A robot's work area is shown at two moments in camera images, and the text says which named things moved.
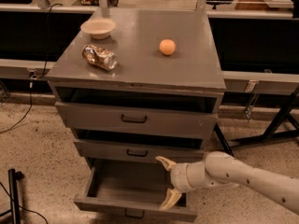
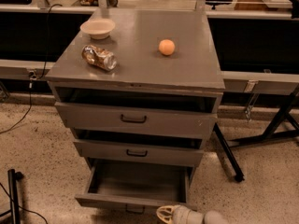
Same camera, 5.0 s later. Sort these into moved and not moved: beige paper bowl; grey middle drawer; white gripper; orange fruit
Moved: white gripper
Not moved: beige paper bowl; orange fruit; grey middle drawer
